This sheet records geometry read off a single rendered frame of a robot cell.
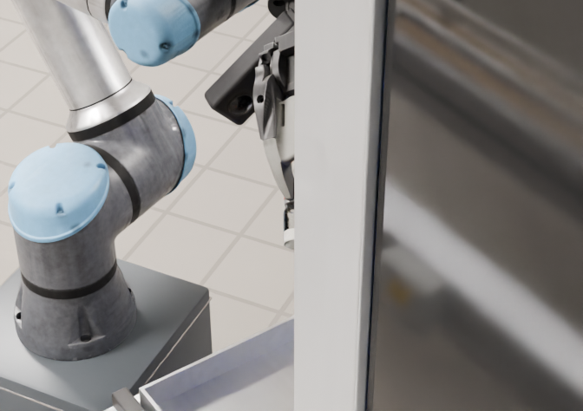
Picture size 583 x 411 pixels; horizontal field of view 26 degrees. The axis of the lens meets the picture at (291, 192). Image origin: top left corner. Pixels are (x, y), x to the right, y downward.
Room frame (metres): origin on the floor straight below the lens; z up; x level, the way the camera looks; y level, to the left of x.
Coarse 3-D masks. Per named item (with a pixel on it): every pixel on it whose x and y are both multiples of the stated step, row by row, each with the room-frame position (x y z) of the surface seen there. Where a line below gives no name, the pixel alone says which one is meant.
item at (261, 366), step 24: (264, 336) 1.01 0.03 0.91; (288, 336) 1.03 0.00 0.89; (216, 360) 0.97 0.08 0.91; (240, 360) 0.99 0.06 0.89; (264, 360) 1.00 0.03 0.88; (288, 360) 1.00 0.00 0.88; (168, 384) 0.94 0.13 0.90; (192, 384) 0.96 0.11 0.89; (216, 384) 0.96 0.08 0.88; (240, 384) 0.96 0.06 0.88; (264, 384) 0.96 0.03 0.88; (288, 384) 0.96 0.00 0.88; (144, 408) 0.92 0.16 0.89; (168, 408) 0.93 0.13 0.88; (192, 408) 0.93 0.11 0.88; (216, 408) 0.93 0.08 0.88; (240, 408) 0.93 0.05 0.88; (264, 408) 0.93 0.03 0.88; (288, 408) 0.93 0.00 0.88
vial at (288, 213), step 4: (288, 200) 0.86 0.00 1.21; (292, 200) 0.86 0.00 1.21; (288, 204) 0.86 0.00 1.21; (292, 204) 0.86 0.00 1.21; (288, 208) 0.86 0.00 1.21; (292, 208) 0.86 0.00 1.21; (284, 212) 0.86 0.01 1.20; (288, 212) 0.85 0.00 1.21; (292, 212) 0.85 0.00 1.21; (284, 216) 0.85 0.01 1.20; (288, 216) 0.85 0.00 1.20; (292, 216) 0.85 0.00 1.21; (284, 220) 0.85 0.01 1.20; (288, 220) 0.85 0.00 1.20; (292, 220) 0.85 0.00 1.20; (284, 224) 0.85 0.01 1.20; (288, 224) 0.84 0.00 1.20; (292, 224) 0.84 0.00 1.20; (284, 228) 0.84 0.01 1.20; (288, 228) 0.84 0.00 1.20; (292, 228) 0.84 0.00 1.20; (284, 232) 0.84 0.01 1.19; (288, 232) 0.84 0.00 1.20; (292, 232) 0.84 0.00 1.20; (284, 236) 0.84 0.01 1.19; (288, 236) 0.83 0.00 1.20; (292, 236) 0.83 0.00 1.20; (284, 240) 0.83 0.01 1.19; (288, 240) 0.83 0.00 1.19; (292, 240) 0.83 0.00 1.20; (284, 244) 0.83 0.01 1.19; (288, 244) 0.83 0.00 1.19; (292, 244) 0.83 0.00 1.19; (288, 248) 0.84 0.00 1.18; (292, 248) 0.84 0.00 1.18
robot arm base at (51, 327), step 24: (24, 288) 1.13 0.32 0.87; (96, 288) 1.12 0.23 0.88; (120, 288) 1.15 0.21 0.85; (24, 312) 1.12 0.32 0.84; (48, 312) 1.10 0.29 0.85; (72, 312) 1.10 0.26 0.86; (96, 312) 1.11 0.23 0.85; (120, 312) 1.13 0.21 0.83; (24, 336) 1.11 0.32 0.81; (48, 336) 1.10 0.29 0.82; (72, 336) 1.09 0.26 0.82; (96, 336) 1.10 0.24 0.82; (120, 336) 1.12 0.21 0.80; (72, 360) 1.09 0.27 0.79
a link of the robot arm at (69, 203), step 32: (32, 160) 1.19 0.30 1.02; (64, 160) 1.18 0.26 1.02; (96, 160) 1.18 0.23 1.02; (32, 192) 1.13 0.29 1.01; (64, 192) 1.13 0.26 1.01; (96, 192) 1.14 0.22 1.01; (128, 192) 1.18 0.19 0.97; (32, 224) 1.11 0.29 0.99; (64, 224) 1.11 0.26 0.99; (96, 224) 1.13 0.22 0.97; (128, 224) 1.18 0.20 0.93; (32, 256) 1.11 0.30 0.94; (64, 256) 1.11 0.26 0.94; (96, 256) 1.12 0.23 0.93; (64, 288) 1.11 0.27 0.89
